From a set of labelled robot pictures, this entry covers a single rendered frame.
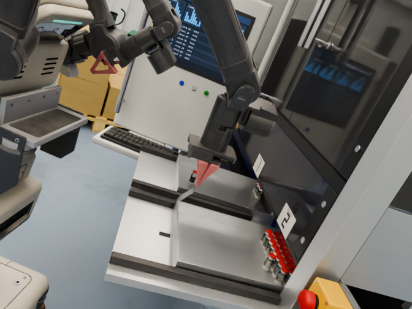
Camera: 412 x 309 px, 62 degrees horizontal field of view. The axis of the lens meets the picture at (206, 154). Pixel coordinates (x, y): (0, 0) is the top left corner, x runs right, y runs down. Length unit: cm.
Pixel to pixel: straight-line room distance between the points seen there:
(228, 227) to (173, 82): 79
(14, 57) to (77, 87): 290
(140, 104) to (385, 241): 120
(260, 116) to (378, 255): 38
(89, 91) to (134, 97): 191
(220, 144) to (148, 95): 98
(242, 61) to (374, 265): 51
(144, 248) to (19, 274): 82
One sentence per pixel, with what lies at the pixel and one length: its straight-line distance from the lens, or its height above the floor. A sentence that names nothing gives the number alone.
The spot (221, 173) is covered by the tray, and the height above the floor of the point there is 89.
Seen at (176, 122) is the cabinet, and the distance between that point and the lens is 163.
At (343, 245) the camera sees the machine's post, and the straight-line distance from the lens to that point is 76.
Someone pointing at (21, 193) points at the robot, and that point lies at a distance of 108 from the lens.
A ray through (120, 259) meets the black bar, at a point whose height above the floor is 90.
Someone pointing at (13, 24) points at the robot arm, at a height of 128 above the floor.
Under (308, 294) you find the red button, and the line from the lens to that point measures 73.
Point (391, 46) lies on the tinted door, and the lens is 84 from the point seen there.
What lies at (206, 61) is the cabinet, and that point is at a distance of 156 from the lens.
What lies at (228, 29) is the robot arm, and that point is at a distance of 58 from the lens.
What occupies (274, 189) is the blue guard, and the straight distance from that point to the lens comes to 104.
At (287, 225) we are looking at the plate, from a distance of 91.
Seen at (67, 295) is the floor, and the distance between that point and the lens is 191.
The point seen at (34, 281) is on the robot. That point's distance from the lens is 156.
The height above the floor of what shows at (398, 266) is 109.
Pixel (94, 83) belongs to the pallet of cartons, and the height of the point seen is 49.
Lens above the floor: 140
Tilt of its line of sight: 20 degrees down
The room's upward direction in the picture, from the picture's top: 23 degrees clockwise
